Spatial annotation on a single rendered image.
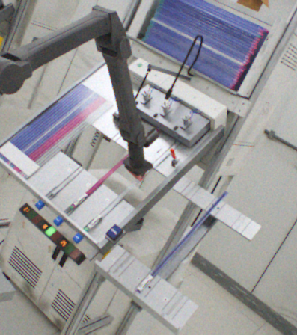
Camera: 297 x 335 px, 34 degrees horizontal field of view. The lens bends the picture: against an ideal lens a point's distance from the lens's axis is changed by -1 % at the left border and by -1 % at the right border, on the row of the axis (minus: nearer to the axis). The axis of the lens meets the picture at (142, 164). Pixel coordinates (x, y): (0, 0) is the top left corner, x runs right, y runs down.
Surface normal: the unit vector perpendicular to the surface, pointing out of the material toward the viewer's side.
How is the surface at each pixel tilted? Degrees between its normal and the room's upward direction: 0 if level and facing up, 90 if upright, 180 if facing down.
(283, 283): 90
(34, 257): 90
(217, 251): 90
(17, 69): 83
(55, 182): 48
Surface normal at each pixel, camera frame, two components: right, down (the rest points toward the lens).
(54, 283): -0.54, 0.00
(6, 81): 0.75, 0.40
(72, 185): -0.11, -0.58
